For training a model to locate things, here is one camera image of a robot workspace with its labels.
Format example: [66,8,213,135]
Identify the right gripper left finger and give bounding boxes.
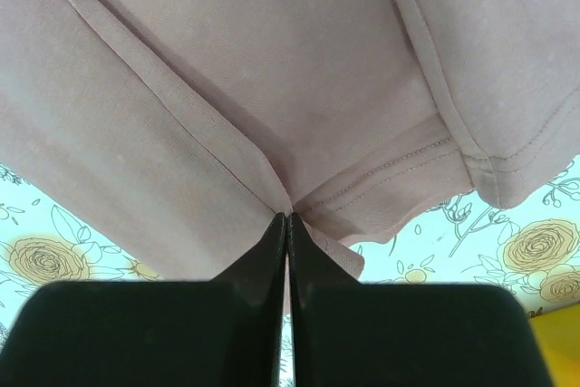
[1,215,286,386]

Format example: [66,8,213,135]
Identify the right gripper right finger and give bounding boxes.
[287,215,552,386]

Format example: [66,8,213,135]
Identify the pink t shirt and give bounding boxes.
[1,0,579,279]

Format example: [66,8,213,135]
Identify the floral patterned table mat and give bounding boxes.
[1,153,579,386]

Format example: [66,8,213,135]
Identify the yellow plastic bin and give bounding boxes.
[530,305,580,387]

